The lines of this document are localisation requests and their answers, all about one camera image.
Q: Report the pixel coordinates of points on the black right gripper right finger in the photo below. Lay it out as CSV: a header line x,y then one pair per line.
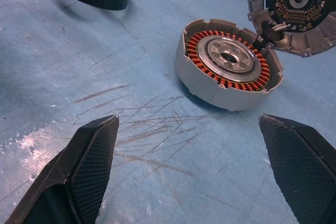
x,y
304,171

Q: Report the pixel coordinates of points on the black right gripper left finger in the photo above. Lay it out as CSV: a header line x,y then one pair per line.
x,y
86,171

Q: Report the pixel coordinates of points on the grey motor housing copper stator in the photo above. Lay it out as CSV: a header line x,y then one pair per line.
x,y
194,85

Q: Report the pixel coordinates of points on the silver motor end cover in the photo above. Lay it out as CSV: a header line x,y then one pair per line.
x,y
288,14

